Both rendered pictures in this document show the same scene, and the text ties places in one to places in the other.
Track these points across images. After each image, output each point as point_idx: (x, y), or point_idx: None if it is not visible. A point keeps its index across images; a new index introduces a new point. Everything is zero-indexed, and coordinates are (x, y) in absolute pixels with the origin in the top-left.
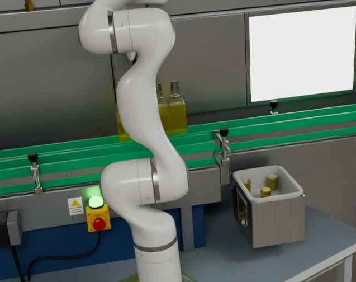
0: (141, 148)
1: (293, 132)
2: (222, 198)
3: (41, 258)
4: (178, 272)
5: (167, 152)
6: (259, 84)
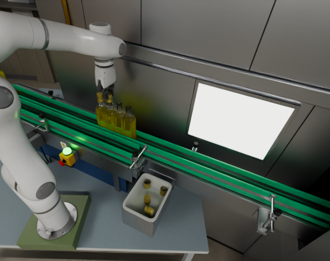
0: (102, 133)
1: (194, 170)
2: None
3: (52, 157)
4: (53, 222)
5: (18, 177)
6: (195, 127)
